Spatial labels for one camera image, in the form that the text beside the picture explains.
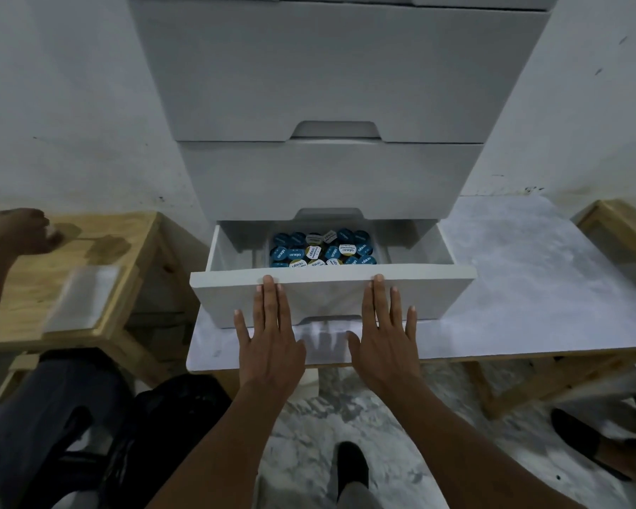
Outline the person's left hand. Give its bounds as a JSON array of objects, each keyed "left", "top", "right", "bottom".
[{"left": 233, "top": 275, "right": 307, "bottom": 392}]

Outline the person's right hand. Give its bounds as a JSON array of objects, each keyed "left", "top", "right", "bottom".
[{"left": 347, "top": 274, "right": 420, "bottom": 398}]

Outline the person's right forearm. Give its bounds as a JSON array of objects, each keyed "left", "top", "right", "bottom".
[{"left": 368, "top": 384, "right": 589, "bottom": 509}]

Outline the person's left forearm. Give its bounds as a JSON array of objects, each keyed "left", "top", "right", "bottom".
[{"left": 146, "top": 380, "right": 298, "bottom": 509}]

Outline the pile of coffee capsules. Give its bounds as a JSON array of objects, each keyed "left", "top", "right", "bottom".
[{"left": 269, "top": 229, "right": 378, "bottom": 268}]

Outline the person's black shoe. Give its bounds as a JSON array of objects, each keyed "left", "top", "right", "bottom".
[
  {"left": 335, "top": 441, "right": 371, "bottom": 499},
  {"left": 550, "top": 408, "right": 634, "bottom": 482}
]

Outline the light wooden stool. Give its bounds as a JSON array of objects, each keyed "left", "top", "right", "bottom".
[{"left": 0, "top": 212, "right": 202, "bottom": 387}]

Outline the small white closed drawer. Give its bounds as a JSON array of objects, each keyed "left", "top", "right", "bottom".
[{"left": 177, "top": 139, "right": 484, "bottom": 222}]

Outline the white paper pad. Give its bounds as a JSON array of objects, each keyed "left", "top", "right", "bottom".
[{"left": 45, "top": 265, "right": 122, "bottom": 334}]

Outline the white drawer cabinet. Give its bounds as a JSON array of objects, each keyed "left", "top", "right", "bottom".
[{"left": 124, "top": 0, "right": 560, "bottom": 330}]

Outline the wooden side table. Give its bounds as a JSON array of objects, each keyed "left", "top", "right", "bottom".
[{"left": 572, "top": 199, "right": 636, "bottom": 303}]

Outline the large white closed drawer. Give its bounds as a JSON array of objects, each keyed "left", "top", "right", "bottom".
[{"left": 127, "top": 0, "right": 551, "bottom": 144}]

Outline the wooden table frame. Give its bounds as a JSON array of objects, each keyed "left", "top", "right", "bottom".
[{"left": 464, "top": 349, "right": 636, "bottom": 420}]

